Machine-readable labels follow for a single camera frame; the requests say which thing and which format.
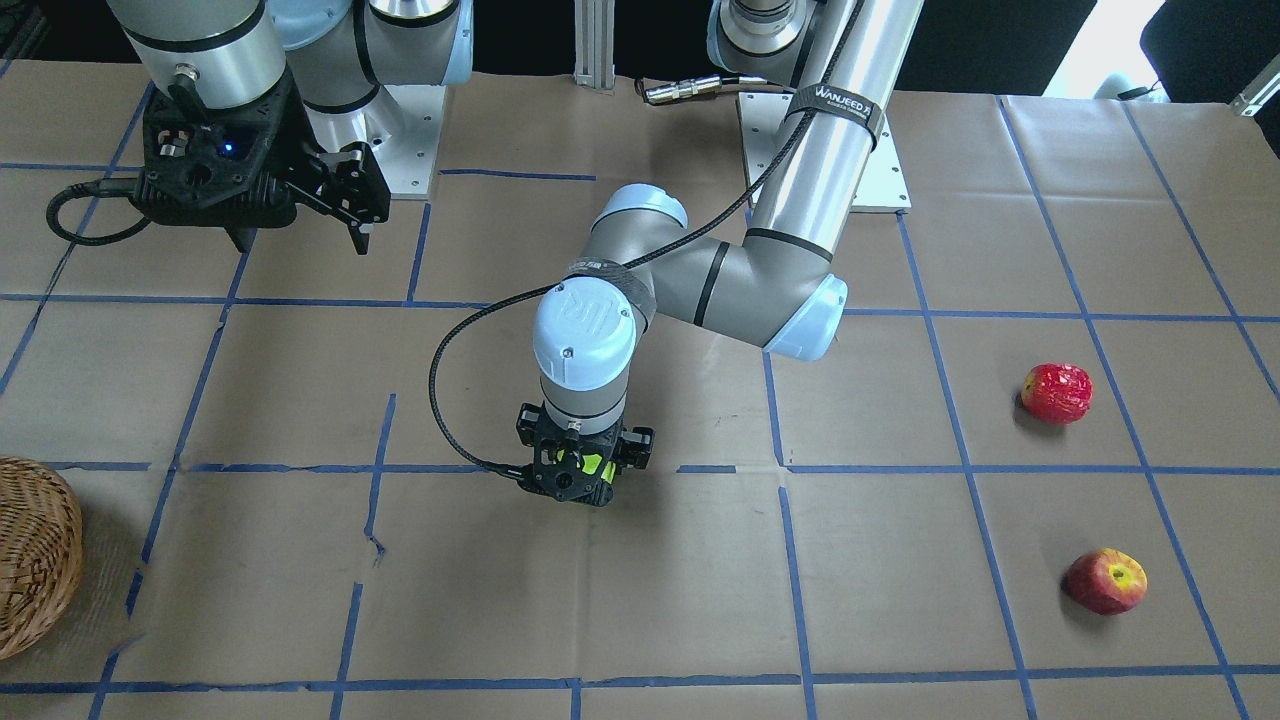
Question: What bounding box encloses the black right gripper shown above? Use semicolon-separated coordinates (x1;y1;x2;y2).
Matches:
131;70;390;255

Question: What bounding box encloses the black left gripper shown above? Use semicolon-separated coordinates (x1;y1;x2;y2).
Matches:
516;404;655;507

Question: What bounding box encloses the green yellow object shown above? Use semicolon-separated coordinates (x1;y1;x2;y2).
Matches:
554;450;617;487

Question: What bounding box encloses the dark red apple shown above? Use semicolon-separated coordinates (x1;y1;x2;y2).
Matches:
1019;363;1094;425

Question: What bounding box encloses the red yellow apple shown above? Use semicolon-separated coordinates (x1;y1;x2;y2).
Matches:
1064;548;1149;616

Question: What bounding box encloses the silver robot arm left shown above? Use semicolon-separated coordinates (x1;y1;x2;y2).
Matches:
509;1;923;507

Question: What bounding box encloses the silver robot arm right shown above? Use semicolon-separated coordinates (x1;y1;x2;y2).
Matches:
104;1;475;255

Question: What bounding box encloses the wicker basket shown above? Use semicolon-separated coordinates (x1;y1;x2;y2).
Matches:
1;455;84;660

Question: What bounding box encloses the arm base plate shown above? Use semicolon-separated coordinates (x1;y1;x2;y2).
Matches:
307;85;451;201
736;92;913;214

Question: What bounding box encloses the aluminium frame post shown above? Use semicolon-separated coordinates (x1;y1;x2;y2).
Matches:
573;0;616;94

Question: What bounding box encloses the metal cable connector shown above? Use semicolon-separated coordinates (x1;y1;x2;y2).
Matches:
634;76;742;106

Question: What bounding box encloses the black braided cable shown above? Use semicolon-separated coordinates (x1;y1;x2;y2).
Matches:
429;0;867;479

